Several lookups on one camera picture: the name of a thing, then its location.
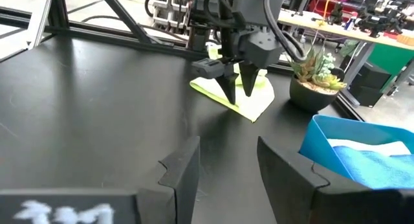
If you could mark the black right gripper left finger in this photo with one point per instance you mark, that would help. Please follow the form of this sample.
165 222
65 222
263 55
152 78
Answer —
184 172

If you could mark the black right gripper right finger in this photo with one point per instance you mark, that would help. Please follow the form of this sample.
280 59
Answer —
284 185

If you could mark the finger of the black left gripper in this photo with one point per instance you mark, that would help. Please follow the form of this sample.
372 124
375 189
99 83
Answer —
230 86
249 76

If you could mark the green microfiber towel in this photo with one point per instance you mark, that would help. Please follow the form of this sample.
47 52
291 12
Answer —
255 102

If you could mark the blue microfiber towel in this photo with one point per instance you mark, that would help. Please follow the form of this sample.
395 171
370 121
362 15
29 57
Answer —
372 169

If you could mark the black robot arm on desk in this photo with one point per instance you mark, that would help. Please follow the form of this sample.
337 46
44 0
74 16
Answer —
378 21

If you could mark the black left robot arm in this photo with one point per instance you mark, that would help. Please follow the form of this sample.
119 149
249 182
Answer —
252 7

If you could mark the teal plastic bin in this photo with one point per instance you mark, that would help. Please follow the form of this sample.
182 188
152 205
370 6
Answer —
315 143

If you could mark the potted succulent plant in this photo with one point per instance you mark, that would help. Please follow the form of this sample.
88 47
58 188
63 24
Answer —
313 88

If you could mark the wooden desk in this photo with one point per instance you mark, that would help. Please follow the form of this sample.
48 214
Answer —
339 31

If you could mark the black box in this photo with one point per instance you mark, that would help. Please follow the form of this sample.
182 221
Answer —
368 85

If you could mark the green panel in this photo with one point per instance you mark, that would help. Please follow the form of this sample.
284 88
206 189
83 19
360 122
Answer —
391 60

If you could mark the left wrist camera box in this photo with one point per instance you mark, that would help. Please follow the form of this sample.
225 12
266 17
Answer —
262 47

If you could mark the silver aluminium bracket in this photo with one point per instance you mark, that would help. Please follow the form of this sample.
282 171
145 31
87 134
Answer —
39 17

